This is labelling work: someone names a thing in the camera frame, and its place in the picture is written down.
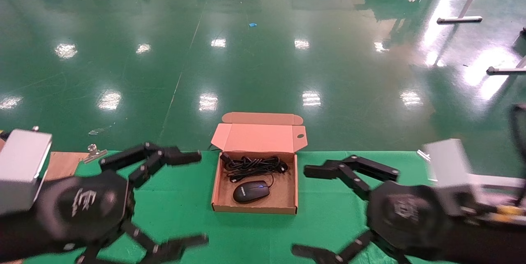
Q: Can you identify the black wired computer mouse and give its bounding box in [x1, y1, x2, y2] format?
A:
[221, 152, 289, 205]

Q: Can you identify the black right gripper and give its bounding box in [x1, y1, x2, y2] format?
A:
[291, 155, 526, 264]

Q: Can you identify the flat open cardboard box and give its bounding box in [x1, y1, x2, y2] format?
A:
[210, 111, 308, 215]

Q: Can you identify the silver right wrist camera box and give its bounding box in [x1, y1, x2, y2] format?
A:
[423, 137, 526, 193]

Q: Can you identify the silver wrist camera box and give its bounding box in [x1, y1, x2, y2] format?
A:
[423, 137, 526, 193]
[0, 128, 53, 215]

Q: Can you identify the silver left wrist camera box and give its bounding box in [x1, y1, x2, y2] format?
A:
[0, 128, 53, 215]

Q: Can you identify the wooden board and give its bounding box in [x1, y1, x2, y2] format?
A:
[43, 151, 89, 183]

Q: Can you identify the green table cloth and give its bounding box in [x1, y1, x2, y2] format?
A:
[23, 150, 465, 264]

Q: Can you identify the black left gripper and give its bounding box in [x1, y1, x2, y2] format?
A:
[0, 141, 210, 264]

